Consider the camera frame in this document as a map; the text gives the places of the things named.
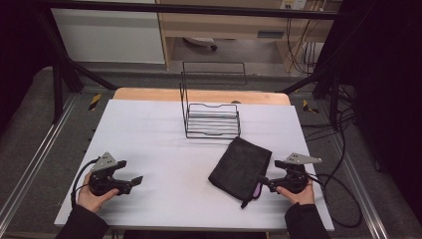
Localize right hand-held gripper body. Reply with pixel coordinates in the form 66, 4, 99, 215
278, 152, 323, 195

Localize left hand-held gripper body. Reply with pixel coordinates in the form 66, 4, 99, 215
88, 151, 124, 197

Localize black zipper pouch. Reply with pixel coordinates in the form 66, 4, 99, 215
207, 135, 274, 210

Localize person's right hand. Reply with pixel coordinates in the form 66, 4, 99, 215
276, 178, 316, 206

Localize person's left hand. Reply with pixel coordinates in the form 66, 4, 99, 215
76, 171, 120, 214

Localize white table cover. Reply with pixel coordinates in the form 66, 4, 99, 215
54, 99, 335, 233

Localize yellow black floor tape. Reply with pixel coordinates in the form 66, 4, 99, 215
88, 93, 103, 113
302, 99, 320, 116

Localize black metal stand leg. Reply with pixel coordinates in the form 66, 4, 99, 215
35, 9, 117, 124
281, 64, 343, 131

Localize black curtain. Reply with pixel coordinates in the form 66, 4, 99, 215
0, 0, 56, 133
326, 0, 422, 227

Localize white cabinet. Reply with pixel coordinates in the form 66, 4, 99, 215
51, 7, 166, 65

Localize office chair base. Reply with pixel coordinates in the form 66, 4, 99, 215
182, 36, 219, 52

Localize white power strip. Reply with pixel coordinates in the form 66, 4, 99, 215
279, 0, 309, 11

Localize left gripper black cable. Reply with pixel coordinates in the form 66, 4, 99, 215
70, 157, 102, 210

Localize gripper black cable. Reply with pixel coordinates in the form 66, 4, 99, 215
70, 157, 102, 210
307, 171, 364, 230

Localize black floor cables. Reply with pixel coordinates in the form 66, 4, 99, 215
299, 99, 357, 187

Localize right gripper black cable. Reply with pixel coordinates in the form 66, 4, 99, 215
307, 171, 364, 230

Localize aluminium floor rail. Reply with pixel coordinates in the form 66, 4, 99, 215
0, 94, 80, 227
322, 109, 391, 239

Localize black wire rack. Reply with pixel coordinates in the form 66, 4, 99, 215
178, 61, 249, 140

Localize hanging black cables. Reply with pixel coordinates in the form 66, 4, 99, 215
286, 9, 327, 76

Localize black metal frame bar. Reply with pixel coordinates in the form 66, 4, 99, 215
33, 0, 353, 21

